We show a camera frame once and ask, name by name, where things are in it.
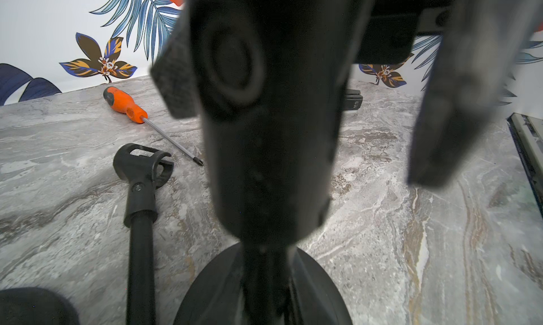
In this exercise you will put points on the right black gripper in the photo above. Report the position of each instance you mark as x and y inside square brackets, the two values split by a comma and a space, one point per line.
[480, 45]

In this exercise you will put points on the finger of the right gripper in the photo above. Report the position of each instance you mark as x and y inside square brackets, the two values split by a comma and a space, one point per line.
[173, 74]

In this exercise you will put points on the black stand pole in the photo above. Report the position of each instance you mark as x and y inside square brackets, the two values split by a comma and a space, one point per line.
[271, 77]
[145, 170]

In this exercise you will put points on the black round base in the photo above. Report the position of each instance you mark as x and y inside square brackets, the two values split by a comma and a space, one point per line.
[246, 285]
[36, 306]

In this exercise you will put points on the black clip piece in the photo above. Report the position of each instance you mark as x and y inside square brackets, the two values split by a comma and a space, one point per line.
[352, 100]

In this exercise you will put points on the orange handled screwdriver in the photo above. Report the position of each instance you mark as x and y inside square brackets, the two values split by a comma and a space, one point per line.
[122, 102]

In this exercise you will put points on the aluminium front rail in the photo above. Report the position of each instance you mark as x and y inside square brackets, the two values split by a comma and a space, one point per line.
[527, 136]

